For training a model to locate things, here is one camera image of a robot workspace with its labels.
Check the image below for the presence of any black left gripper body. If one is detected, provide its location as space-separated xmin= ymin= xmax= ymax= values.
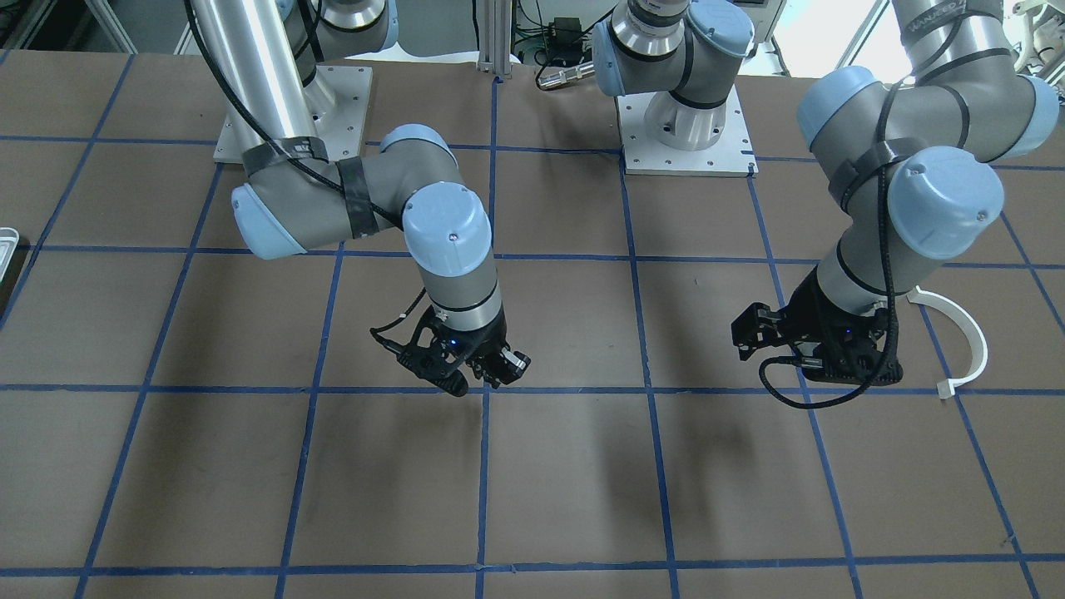
xmin=779 ymin=270 xmax=903 ymax=384

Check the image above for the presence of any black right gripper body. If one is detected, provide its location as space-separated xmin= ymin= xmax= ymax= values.
xmin=433 ymin=310 xmax=510 ymax=368

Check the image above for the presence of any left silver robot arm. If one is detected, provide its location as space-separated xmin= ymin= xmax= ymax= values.
xmin=731 ymin=1 xmax=1060 ymax=384

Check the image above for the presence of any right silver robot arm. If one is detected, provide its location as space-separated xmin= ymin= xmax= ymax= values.
xmin=184 ymin=1 xmax=530 ymax=396

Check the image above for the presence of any silver ribbed metal tray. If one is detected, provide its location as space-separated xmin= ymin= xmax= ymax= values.
xmin=0 ymin=226 xmax=22 ymax=284

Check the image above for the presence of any white curved plastic clamp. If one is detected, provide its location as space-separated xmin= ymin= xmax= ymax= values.
xmin=905 ymin=286 xmax=989 ymax=400

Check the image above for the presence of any brown paper table cover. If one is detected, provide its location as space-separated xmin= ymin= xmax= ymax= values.
xmin=2 ymin=51 xmax=1063 ymax=598

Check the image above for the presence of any aluminium frame post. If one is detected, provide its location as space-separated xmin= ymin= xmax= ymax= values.
xmin=474 ymin=1 xmax=514 ymax=81

